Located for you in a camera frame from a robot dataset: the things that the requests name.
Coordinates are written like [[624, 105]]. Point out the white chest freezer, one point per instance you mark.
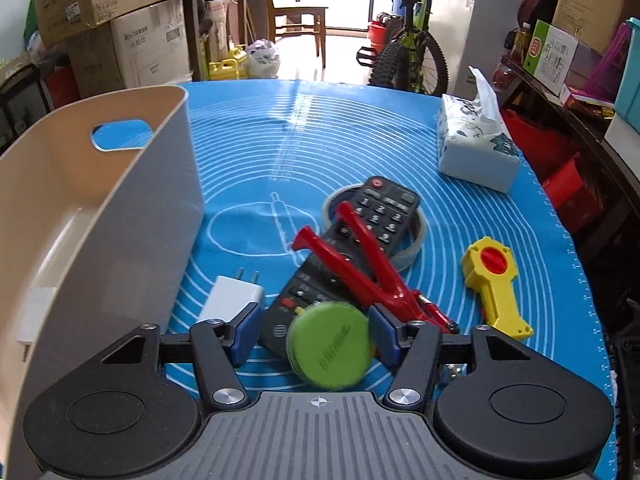
[[475, 20]]

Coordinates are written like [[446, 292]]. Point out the red bucket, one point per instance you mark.
[[380, 35]]

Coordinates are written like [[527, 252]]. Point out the red pliers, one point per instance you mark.
[[345, 260]]

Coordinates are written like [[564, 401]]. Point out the black remote control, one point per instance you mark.
[[385, 205]]

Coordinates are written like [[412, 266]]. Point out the clear tape roll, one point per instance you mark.
[[411, 255]]

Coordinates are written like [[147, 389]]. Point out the beige plastic basket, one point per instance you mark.
[[100, 260]]

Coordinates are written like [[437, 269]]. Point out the blue silicone mat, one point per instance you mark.
[[325, 135]]

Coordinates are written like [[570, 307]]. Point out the green round case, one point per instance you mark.
[[325, 345]]

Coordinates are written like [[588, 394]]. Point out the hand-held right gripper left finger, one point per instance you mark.
[[247, 331]]

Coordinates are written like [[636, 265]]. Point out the dark wooden table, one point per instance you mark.
[[590, 130]]

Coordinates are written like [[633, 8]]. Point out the tissue pack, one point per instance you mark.
[[475, 160]]

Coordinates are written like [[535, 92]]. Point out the glass bottle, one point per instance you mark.
[[520, 42]]

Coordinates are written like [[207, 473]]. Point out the white charger plug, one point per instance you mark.
[[227, 295]]

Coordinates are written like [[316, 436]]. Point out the green bicycle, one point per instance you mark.
[[395, 65]]

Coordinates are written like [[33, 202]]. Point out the wooden chair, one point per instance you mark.
[[300, 10]]

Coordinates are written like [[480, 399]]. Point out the yellow plastic tool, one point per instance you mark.
[[500, 295]]

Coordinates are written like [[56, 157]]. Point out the yellow plastic jug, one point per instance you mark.
[[239, 57], [222, 70]]

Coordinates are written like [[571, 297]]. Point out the dark side table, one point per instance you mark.
[[192, 20]]

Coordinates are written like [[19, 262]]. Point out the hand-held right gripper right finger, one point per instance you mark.
[[382, 333]]

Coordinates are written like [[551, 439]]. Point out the tall brown cardboard box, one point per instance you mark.
[[595, 0]]

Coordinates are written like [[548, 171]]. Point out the red plastic crates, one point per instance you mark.
[[555, 160]]

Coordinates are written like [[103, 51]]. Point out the red carton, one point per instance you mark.
[[62, 87]]

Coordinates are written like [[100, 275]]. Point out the pink plastic rack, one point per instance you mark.
[[607, 70]]

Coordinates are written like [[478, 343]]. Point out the teal box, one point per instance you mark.
[[629, 70]]

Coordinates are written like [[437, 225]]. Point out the large white-faced cardboard box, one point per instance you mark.
[[150, 50]]

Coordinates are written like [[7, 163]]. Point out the white plastic bag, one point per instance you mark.
[[262, 60]]

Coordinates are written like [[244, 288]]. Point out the green and white box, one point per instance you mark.
[[550, 55]]

